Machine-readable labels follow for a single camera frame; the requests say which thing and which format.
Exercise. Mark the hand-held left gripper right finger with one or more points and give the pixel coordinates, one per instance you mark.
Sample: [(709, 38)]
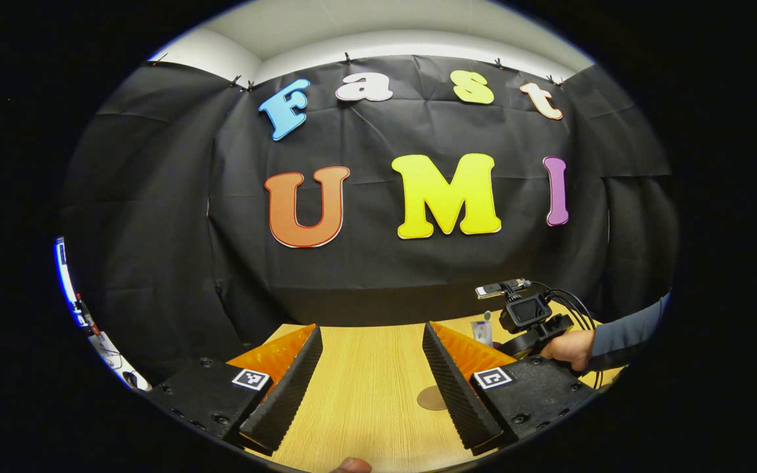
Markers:
[(457, 387)]

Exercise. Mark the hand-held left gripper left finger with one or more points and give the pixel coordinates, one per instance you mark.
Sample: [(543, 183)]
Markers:
[(283, 394)]

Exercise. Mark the round brown coaster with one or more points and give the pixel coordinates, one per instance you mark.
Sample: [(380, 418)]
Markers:
[(431, 399)]

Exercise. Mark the white toothpaste tube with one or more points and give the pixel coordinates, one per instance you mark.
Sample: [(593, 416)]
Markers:
[(481, 333)]

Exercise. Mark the wooden desktop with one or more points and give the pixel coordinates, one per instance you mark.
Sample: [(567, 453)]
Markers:
[(372, 381)]

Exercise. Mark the black backdrop cloth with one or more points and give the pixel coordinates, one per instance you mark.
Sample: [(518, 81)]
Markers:
[(365, 276)]

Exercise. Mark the white side table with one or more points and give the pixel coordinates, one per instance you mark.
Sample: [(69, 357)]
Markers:
[(112, 358)]

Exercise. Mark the computer monitor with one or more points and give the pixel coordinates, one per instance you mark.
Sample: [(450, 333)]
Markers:
[(66, 282)]

